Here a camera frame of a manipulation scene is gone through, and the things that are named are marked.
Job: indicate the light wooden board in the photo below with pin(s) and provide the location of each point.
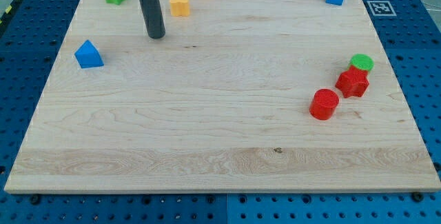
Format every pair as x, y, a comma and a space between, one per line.
220, 104

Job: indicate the yellow heart block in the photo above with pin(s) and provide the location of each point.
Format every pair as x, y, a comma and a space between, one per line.
179, 8

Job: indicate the red cylinder block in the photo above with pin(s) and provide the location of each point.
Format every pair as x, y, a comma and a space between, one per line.
324, 104

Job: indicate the red star block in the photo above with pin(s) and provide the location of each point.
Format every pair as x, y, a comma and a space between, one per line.
353, 82

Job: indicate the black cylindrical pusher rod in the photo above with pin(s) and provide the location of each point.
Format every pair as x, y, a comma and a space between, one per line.
153, 17

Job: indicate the blue triangle block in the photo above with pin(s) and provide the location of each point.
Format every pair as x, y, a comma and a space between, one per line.
88, 56

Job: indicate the green cylinder block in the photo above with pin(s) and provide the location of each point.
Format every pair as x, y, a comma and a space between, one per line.
362, 62

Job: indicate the white fiducial marker tag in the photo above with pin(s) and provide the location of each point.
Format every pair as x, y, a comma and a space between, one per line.
380, 8

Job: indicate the black bolt front left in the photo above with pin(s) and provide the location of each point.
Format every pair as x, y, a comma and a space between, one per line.
35, 199

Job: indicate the black bolt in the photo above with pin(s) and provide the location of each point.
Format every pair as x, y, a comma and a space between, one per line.
35, 199
417, 197

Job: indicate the black bolt front right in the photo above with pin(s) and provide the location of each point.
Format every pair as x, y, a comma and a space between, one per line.
417, 197

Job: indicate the yellow black hazard tape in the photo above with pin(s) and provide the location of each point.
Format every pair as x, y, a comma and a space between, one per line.
10, 12

